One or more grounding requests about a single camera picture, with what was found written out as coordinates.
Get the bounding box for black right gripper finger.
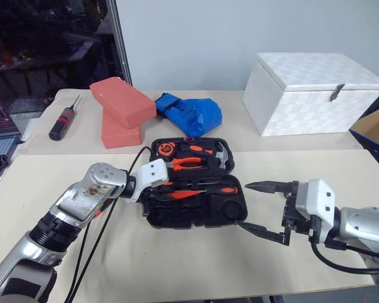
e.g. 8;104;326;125
236;221;288;246
244;180;293;195

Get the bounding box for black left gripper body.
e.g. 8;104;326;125
141;182;172;218

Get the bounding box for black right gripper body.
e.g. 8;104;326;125
280;181;316;247

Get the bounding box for black plastic tool case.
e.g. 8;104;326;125
142;136;249;230

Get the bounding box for orange black tape measure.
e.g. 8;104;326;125
157;142;178;157

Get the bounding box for steel claw hammer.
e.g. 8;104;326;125
207;141;234;169

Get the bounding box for orange black utility knife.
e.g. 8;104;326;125
180;142;216;156

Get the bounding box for small red brick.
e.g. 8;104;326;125
100;107;143;150

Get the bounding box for blue plastic bag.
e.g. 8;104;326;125
153;92;224;140

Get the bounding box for large red brick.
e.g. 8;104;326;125
89;76;157;129

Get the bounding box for white lidded storage box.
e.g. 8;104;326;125
241;51;379;138

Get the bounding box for cardboard box with blue side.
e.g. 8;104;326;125
348;103;379;179

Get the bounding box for black red screwdriver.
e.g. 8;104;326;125
48;95;83;141

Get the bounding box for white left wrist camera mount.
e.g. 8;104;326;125
131;158;171;203

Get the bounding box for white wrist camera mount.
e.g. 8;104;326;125
294;179;337;235
131;158;171;203

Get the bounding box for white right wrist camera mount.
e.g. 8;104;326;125
294;179;337;235

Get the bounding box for orange black handled screwdriver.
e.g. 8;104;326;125
195;186;239;198

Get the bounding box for orange handled combination pliers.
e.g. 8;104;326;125
167;156;210;173

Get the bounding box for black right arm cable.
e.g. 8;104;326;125
308;217;379;278

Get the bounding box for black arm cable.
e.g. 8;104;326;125
64;146;153;303
308;217;379;278

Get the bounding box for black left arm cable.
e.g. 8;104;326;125
64;146;153;303

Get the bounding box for grey metal post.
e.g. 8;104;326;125
108;0;134;86

